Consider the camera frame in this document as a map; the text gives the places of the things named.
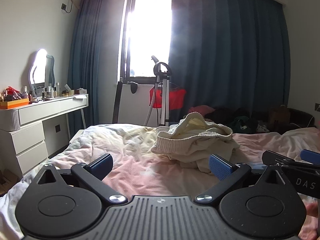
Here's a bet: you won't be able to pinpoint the orange tray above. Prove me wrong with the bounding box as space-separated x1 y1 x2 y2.
0 97 30 110

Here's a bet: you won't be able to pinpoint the pastel bed blanket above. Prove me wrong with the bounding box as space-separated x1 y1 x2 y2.
0 124 320 240

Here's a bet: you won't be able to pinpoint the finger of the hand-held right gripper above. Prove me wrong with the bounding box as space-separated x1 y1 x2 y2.
300 149 320 165
262 150 320 174

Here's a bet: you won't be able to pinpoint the pile of mixed clothes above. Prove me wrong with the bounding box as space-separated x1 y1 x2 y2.
187 105 270 134

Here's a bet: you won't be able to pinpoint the wall outlet with cord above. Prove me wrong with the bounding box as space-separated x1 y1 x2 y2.
61 0 73 13

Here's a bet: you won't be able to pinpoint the cream pants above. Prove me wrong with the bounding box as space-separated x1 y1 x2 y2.
151 112 241 174

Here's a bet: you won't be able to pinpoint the blue curtain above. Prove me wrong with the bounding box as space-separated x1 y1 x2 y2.
66 0 129 147
168 0 292 120

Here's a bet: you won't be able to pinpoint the dark framed window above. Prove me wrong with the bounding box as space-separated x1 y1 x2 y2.
120 0 173 84

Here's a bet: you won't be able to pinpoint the red garment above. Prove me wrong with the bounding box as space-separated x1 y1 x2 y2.
149 85 187 110

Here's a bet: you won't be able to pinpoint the person's right hand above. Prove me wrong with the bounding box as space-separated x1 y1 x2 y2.
305 202 320 218

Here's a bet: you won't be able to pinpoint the dark sofa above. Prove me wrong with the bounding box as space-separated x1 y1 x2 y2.
250 106 316 135

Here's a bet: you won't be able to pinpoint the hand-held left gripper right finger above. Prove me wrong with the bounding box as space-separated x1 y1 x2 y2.
195 154 299 204

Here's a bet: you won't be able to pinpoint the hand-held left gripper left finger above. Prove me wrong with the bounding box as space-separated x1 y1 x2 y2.
37 153 128 204

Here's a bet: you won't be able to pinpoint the wavy lit mirror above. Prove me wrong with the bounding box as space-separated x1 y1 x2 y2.
28 49 55 98

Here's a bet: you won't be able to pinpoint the row of cosmetic bottles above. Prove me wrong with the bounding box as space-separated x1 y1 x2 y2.
41 81 62 98

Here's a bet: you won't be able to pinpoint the white dressing table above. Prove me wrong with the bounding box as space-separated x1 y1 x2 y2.
0 94 89 175

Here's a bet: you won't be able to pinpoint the garment steamer stand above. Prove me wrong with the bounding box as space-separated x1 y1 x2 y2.
144 55 173 127

